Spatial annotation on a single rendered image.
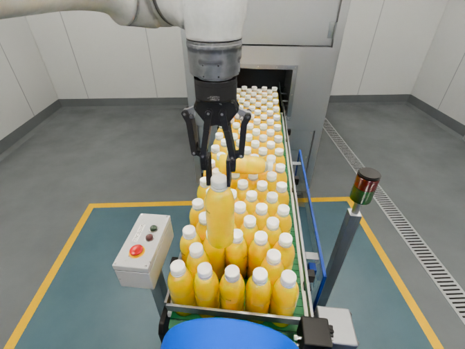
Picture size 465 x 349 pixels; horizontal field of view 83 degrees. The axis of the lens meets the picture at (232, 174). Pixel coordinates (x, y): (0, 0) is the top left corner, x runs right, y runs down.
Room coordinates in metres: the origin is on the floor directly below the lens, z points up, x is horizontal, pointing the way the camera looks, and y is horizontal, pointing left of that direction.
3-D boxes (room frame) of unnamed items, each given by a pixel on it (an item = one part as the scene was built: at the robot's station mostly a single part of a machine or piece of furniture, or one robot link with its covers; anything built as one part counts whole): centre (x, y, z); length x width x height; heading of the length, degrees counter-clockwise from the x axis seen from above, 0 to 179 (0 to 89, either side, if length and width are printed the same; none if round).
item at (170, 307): (0.36, -0.01, 0.96); 0.40 x 0.01 x 0.03; 84
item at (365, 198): (0.62, -0.40, 1.18); 0.06 x 0.06 x 0.05
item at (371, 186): (0.62, -0.40, 1.23); 0.06 x 0.06 x 0.04
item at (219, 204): (0.47, 0.03, 1.24); 0.07 x 0.07 x 0.19
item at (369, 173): (0.62, -0.40, 1.18); 0.06 x 0.06 x 0.16
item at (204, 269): (0.41, 0.07, 1.09); 0.04 x 0.04 x 0.02
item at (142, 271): (0.51, 0.26, 1.05); 0.20 x 0.10 x 0.10; 174
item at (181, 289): (0.42, 0.15, 0.99); 0.07 x 0.07 x 0.19
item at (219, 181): (0.47, 0.03, 1.34); 0.04 x 0.04 x 0.02
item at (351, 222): (0.62, -0.40, 0.55); 0.04 x 0.04 x 1.10; 84
